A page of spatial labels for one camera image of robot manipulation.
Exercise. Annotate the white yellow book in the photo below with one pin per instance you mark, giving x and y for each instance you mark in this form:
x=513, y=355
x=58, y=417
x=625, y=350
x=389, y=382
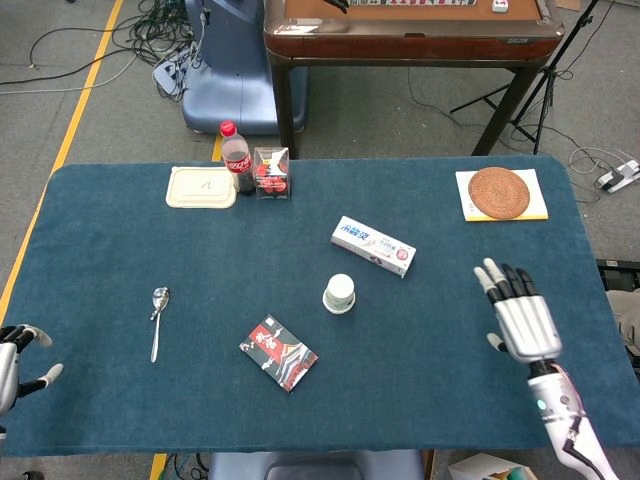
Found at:
x=539, y=210

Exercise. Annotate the standing mahjong tile row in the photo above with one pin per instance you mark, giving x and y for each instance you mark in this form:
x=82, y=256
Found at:
x=410, y=2

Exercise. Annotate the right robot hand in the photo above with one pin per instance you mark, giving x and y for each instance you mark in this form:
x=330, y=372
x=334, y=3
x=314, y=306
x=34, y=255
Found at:
x=527, y=325

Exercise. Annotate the black red palace card box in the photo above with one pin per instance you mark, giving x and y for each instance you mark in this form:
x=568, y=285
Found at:
x=278, y=352

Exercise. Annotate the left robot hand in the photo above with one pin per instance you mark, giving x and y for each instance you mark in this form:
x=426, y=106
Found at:
x=9, y=360

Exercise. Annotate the black robot hand at mahjong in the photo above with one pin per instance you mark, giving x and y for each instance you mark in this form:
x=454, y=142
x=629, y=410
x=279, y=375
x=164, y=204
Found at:
x=339, y=4

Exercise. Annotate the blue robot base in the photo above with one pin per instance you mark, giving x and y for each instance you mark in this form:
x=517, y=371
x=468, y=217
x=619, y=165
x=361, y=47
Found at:
x=235, y=75

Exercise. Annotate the black tripod stand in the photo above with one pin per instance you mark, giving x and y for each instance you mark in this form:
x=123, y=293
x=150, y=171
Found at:
x=542, y=80

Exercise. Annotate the blue table cloth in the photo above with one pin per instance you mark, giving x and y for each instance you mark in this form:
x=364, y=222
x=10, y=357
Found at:
x=125, y=250

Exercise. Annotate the round rattan coaster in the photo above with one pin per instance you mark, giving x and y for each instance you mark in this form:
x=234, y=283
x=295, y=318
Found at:
x=499, y=192

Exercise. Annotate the single white mahjong tile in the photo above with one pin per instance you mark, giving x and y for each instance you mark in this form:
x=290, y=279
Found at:
x=500, y=6

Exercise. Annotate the white power strip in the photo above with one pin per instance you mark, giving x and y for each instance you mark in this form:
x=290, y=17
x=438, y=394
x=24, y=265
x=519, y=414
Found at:
x=620, y=176

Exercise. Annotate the cola bottle red label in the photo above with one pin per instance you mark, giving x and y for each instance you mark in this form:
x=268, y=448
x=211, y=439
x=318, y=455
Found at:
x=237, y=160

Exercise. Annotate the white paper cup leaf print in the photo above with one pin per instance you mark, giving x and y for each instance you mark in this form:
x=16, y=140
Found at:
x=339, y=292

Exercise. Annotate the beige lunch box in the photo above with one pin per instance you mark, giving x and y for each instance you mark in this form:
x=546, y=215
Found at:
x=200, y=187

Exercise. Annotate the silver metal spoon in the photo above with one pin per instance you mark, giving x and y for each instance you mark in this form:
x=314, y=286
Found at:
x=160, y=297

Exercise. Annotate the white toothpaste box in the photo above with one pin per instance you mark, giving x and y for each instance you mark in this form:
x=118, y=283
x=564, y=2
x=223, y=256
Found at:
x=372, y=246

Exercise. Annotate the grey power strip with plugs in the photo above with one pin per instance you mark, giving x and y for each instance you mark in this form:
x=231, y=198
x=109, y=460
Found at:
x=172, y=70

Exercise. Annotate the open box with coloured items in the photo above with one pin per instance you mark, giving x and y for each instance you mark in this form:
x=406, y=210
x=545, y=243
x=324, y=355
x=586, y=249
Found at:
x=492, y=467

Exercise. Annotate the brown mahjong table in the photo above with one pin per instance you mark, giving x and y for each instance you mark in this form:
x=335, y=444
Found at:
x=410, y=42

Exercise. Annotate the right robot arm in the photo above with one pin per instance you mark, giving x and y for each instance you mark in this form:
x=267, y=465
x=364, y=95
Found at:
x=560, y=410

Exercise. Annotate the clear box red coffee capsules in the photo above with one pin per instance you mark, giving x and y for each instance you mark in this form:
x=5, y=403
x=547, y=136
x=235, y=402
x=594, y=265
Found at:
x=272, y=175

